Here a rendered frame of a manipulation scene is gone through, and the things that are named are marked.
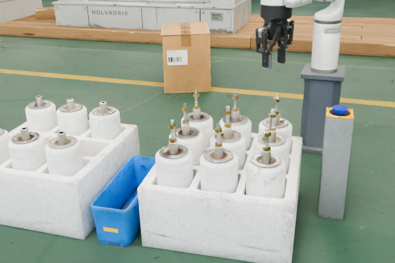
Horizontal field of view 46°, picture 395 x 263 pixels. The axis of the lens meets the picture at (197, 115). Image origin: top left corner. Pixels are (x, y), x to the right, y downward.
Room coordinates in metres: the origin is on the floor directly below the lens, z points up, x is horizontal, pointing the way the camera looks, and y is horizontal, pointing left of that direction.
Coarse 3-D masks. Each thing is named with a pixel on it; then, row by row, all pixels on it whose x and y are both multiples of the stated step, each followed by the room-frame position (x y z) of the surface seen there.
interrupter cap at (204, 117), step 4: (192, 112) 1.33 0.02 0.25; (200, 112) 1.33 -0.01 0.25; (188, 116) 1.30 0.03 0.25; (192, 116) 1.30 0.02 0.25; (200, 116) 1.30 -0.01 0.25; (204, 116) 1.30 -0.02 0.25; (208, 116) 1.29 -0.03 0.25; (192, 120) 1.26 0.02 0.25; (196, 120) 1.27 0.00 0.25; (200, 120) 1.26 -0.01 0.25; (204, 120) 1.26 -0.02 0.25
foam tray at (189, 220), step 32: (160, 192) 1.00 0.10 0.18; (192, 192) 0.99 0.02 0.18; (288, 192) 0.97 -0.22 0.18; (160, 224) 1.00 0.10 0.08; (192, 224) 0.98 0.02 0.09; (224, 224) 0.96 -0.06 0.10; (256, 224) 0.93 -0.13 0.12; (288, 224) 0.92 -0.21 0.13; (224, 256) 0.96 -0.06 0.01; (256, 256) 0.93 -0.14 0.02; (288, 256) 0.91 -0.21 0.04
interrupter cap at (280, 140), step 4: (260, 136) 1.14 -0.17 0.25; (264, 136) 1.14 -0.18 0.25; (276, 136) 1.14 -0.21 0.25; (280, 136) 1.14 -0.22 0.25; (260, 140) 1.12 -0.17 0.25; (264, 140) 1.12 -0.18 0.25; (276, 140) 1.12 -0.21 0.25; (280, 140) 1.11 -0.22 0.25; (284, 140) 1.11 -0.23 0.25; (264, 144) 1.09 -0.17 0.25; (272, 144) 1.09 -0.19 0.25; (276, 144) 1.09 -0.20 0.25; (280, 144) 1.09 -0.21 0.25
